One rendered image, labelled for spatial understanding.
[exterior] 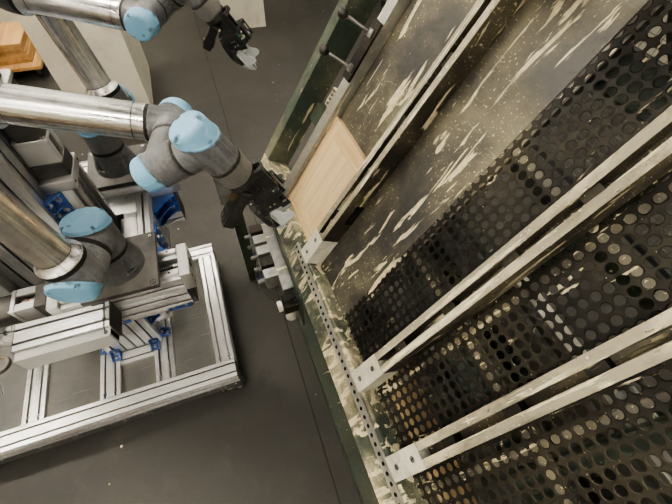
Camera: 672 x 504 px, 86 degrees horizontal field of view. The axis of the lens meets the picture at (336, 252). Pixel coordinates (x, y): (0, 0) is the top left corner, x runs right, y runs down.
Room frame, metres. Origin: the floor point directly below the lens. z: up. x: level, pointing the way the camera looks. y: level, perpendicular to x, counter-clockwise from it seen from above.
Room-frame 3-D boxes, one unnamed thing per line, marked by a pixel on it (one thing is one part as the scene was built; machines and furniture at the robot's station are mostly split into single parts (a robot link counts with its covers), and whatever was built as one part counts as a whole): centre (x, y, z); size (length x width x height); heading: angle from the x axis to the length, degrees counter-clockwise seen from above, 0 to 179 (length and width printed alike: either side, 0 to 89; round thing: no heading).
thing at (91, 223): (0.59, 0.68, 1.20); 0.13 x 0.12 x 0.14; 9
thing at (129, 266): (0.60, 0.69, 1.09); 0.15 x 0.15 x 0.10
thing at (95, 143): (1.06, 0.88, 1.20); 0.13 x 0.12 x 0.14; 178
